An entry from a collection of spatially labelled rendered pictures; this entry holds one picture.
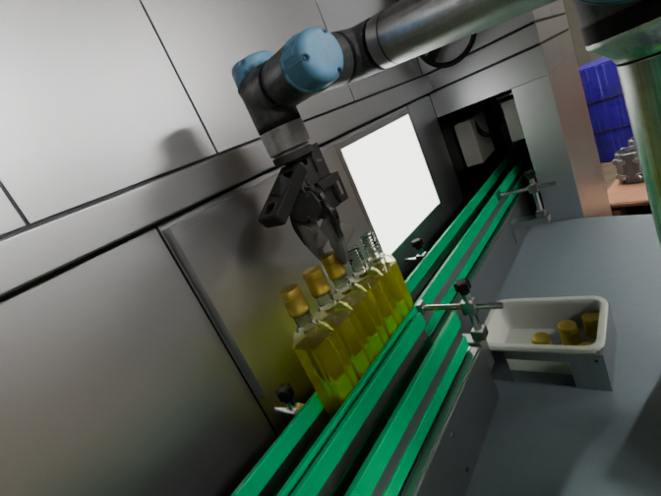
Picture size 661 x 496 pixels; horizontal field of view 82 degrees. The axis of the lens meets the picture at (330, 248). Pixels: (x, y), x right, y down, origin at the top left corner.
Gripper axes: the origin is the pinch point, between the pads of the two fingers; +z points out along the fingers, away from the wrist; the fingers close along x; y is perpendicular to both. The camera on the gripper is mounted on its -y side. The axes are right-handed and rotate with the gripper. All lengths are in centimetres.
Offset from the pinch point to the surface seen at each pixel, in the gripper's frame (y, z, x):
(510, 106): 107, -2, -9
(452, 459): -10.1, 32.0, -15.5
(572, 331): 25, 34, -28
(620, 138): 403, 94, -22
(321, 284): -6.6, 1.1, -1.7
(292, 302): -12.9, 0.4, -1.0
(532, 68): 97, -12, -21
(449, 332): 5.1, 19.2, -13.9
